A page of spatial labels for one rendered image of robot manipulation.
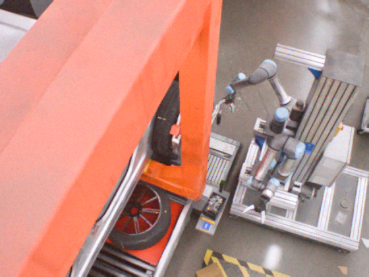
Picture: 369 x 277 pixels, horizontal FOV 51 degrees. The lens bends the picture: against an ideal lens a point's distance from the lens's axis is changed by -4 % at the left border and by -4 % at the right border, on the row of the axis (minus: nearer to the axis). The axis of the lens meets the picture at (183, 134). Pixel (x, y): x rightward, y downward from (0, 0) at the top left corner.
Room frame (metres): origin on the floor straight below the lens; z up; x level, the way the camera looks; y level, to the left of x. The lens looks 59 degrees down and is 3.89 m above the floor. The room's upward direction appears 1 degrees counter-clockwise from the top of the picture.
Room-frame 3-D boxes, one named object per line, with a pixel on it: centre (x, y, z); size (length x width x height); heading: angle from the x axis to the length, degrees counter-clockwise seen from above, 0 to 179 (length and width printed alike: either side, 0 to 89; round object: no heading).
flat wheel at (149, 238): (1.27, 0.46, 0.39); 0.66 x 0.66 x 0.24
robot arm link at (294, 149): (1.36, -0.79, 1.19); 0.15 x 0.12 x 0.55; 55
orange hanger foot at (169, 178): (1.55, 0.22, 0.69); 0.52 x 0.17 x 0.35; 66
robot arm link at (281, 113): (1.91, -0.86, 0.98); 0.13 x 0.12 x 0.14; 141
